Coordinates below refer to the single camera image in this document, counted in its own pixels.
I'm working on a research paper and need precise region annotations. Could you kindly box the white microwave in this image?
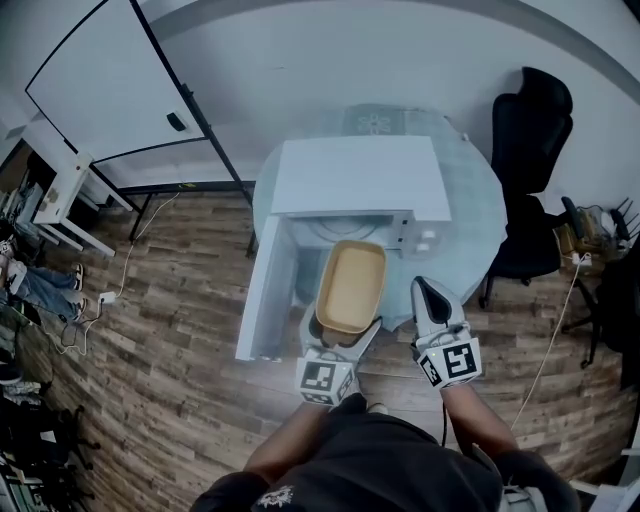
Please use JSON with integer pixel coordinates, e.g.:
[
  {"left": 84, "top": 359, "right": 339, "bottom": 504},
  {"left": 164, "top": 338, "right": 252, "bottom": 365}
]
[{"left": 234, "top": 134, "right": 453, "bottom": 362}]

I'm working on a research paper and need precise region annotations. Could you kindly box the person's right forearm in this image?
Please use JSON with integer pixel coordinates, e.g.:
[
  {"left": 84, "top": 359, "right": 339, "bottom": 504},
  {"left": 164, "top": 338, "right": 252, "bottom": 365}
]
[{"left": 439, "top": 382, "right": 521, "bottom": 456}]

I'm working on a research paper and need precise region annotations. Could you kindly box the black swivel chair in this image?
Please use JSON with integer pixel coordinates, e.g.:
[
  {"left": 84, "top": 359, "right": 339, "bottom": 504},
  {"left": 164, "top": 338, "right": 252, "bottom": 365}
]
[{"left": 0, "top": 379, "right": 101, "bottom": 471}]

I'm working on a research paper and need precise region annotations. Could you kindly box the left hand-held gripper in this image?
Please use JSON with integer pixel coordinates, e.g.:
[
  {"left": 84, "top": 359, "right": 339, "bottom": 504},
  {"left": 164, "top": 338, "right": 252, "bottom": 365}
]
[{"left": 294, "top": 304, "right": 384, "bottom": 407}]

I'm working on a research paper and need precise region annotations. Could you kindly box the whiteboard on black stand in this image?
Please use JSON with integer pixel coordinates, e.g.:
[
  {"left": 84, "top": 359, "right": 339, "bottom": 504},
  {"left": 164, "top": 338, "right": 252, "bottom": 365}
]
[{"left": 24, "top": 0, "right": 259, "bottom": 259}]

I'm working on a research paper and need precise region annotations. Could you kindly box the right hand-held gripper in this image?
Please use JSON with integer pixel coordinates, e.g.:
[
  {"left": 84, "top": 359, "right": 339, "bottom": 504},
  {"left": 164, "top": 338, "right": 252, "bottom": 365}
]
[{"left": 410, "top": 276, "right": 483, "bottom": 390}]

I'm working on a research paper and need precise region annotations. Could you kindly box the tan rectangular tray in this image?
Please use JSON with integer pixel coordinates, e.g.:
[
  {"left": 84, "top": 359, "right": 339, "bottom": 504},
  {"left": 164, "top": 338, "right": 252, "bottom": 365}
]
[{"left": 314, "top": 239, "right": 389, "bottom": 335}]

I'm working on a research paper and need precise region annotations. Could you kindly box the round glass table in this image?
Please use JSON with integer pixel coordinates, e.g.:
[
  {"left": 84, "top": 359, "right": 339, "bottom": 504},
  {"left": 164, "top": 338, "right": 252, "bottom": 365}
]
[{"left": 252, "top": 103, "right": 509, "bottom": 334}]

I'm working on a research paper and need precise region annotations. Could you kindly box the thin white cable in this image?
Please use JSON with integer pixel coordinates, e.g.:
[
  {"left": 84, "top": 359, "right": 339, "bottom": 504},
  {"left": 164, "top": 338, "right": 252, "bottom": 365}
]
[{"left": 112, "top": 192, "right": 180, "bottom": 300}]

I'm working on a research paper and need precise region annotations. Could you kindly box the black office chair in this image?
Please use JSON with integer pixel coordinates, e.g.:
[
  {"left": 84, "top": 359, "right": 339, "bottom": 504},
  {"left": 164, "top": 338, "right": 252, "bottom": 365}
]
[
  {"left": 478, "top": 66, "right": 587, "bottom": 309},
  {"left": 562, "top": 249, "right": 640, "bottom": 391}
]

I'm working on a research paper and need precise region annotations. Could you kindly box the white desk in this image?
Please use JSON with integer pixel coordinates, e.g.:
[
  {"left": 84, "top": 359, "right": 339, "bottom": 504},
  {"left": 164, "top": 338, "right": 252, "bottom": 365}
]
[{"left": 0, "top": 119, "right": 144, "bottom": 259}]

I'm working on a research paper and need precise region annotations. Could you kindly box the tangled black cable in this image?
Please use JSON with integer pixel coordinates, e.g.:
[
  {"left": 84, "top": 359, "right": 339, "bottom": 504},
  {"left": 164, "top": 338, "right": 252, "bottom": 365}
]
[{"left": 58, "top": 299, "right": 107, "bottom": 357}]

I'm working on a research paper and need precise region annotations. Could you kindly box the black router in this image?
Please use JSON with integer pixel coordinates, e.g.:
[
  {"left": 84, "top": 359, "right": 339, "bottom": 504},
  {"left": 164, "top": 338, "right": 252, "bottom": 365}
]
[{"left": 607, "top": 197, "right": 640, "bottom": 241}]

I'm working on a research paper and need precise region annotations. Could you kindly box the person's left forearm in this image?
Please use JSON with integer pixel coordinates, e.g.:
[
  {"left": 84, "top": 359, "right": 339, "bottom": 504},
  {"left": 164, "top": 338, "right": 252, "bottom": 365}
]
[{"left": 244, "top": 399, "right": 341, "bottom": 484}]

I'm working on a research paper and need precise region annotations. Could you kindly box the long cream cable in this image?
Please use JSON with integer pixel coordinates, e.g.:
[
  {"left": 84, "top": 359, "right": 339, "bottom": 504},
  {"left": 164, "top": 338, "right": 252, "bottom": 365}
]
[{"left": 509, "top": 254, "right": 584, "bottom": 431}]

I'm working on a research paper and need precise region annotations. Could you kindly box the white chair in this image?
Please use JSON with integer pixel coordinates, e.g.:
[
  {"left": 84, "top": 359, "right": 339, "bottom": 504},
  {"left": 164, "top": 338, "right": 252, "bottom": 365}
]
[{"left": 569, "top": 447, "right": 640, "bottom": 512}]

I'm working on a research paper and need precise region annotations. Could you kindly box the person's black shirt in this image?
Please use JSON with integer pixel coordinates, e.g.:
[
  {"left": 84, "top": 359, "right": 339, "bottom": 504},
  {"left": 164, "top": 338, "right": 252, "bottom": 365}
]
[{"left": 192, "top": 392, "right": 581, "bottom": 512}]

